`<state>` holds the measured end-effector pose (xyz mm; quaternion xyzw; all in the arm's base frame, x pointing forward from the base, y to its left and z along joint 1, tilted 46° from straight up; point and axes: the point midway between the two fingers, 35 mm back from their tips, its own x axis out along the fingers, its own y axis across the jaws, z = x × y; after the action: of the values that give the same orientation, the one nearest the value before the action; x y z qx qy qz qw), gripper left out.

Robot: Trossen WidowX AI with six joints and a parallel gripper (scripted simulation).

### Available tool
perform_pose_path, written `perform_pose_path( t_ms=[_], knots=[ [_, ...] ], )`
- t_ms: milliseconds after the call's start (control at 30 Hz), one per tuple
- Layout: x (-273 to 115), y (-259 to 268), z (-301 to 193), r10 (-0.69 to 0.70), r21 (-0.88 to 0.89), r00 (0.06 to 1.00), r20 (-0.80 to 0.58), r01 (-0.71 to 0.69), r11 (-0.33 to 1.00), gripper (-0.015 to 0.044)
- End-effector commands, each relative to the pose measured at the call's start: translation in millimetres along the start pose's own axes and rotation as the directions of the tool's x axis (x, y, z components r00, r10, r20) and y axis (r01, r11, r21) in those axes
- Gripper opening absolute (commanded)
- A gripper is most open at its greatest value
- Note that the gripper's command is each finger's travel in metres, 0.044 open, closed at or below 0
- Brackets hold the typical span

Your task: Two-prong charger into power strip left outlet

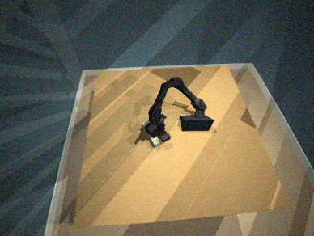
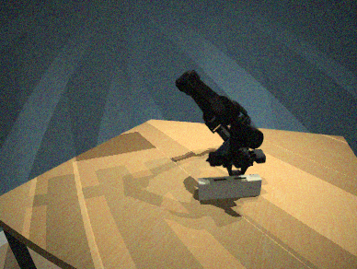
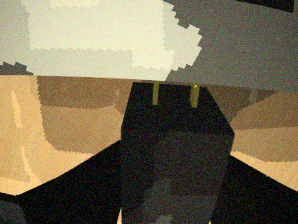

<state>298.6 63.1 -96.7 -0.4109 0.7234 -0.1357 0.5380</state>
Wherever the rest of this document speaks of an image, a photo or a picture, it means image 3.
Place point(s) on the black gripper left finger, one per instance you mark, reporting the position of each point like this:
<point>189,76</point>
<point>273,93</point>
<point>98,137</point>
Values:
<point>88,194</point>

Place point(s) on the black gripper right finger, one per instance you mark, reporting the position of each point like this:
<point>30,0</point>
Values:
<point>247,196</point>

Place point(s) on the black two-prong charger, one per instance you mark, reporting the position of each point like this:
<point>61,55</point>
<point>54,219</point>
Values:
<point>175,144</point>

